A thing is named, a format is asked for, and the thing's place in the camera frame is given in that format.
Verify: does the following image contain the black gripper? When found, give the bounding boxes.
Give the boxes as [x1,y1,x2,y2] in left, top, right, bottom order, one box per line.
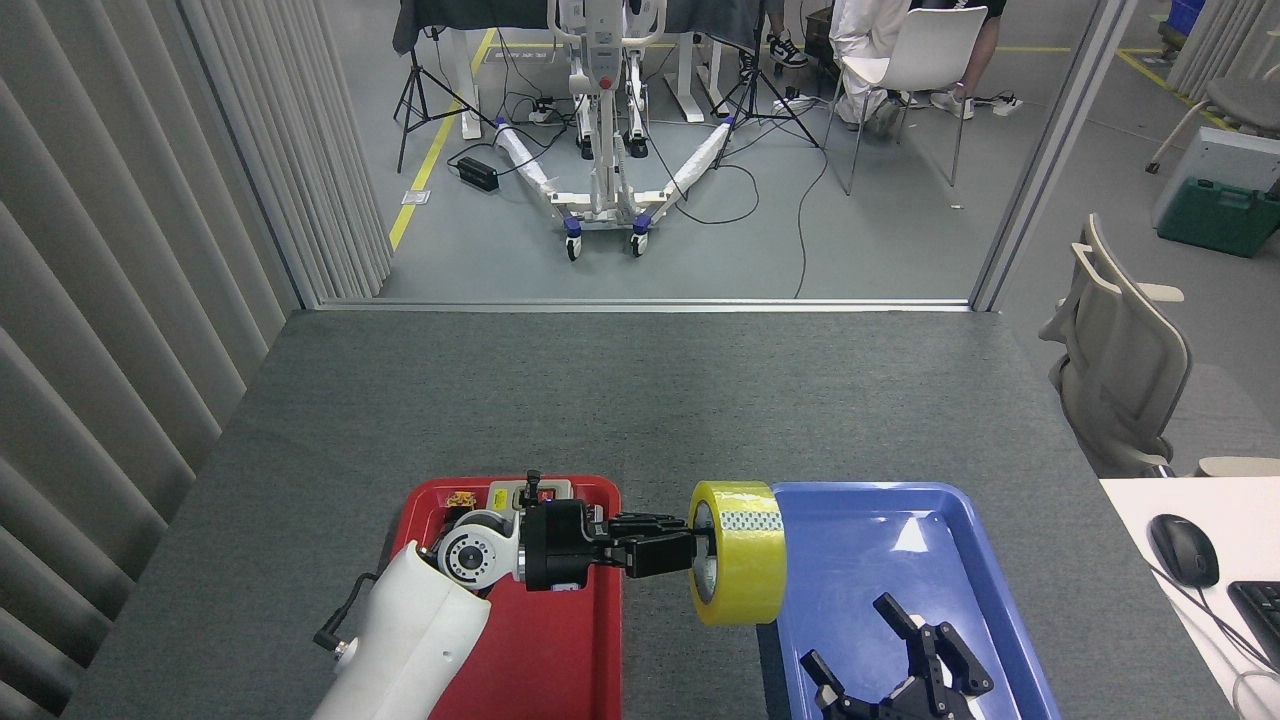
[800,593,994,720]
[520,498,716,591]

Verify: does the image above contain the yellow tape roll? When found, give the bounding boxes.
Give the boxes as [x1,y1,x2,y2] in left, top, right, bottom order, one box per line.
[688,480,788,628]

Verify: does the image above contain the blue plastic tray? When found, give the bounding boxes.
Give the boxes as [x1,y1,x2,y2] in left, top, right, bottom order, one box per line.
[757,482,1063,720]

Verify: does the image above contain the red plastic tray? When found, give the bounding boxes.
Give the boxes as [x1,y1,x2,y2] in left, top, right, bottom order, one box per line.
[385,475,623,720]

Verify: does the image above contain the white desk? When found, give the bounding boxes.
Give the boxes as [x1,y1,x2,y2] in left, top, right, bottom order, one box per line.
[1100,477,1280,720]

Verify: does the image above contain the black computer mouse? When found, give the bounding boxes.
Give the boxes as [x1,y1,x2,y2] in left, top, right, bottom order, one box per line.
[1148,513,1221,589]

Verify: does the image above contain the black keyboard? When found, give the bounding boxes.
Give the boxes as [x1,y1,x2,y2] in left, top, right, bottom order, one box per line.
[1227,580,1280,673]

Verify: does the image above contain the beige office chair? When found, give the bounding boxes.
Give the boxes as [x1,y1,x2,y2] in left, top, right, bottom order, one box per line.
[1038,213,1193,479]

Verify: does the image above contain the white wheeled stand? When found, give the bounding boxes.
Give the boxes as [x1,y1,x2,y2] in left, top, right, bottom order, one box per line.
[492,0,739,263]

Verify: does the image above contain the black tripod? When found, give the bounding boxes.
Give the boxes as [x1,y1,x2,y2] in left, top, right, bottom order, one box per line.
[712,0,821,171]
[393,25,498,174]

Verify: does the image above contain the seated person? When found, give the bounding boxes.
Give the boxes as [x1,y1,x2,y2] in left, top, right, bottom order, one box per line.
[828,0,913,137]

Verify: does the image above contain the desk with dark cloth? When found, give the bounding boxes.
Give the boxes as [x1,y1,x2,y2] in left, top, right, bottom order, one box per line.
[393,0,761,139]

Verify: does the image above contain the white plastic chair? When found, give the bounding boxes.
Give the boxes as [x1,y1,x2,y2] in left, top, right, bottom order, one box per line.
[822,7,989,196]

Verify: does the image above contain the green plastic case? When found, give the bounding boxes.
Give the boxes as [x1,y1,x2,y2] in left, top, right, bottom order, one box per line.
[1157,177,1280,259]

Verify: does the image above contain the grey vertical blinds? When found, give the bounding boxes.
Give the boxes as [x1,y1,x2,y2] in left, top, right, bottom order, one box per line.
[0,0,394,720]

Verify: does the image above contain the grey flat box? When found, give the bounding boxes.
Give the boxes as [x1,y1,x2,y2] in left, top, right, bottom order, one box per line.
[1150,126,1280,229]

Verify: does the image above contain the grey padded chair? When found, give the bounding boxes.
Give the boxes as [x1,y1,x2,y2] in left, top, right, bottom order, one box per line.
[1145,30,1280,176]

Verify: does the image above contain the blue bin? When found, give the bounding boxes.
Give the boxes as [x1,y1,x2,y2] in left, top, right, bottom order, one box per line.
[1160,0,1208,41]

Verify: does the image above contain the white two-button switch box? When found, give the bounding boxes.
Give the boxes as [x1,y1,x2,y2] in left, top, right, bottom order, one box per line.
[487,478,574,513]

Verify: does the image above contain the silver frame rail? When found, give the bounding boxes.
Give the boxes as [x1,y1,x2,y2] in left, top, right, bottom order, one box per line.
[318,297,971,313]

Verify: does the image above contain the black mouse cable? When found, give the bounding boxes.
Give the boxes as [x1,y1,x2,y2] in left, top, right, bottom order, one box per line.
[1148,558,1280,673]

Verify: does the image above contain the silver frame post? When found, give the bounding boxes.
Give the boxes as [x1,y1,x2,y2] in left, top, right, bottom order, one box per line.
[970,0,1141,313]

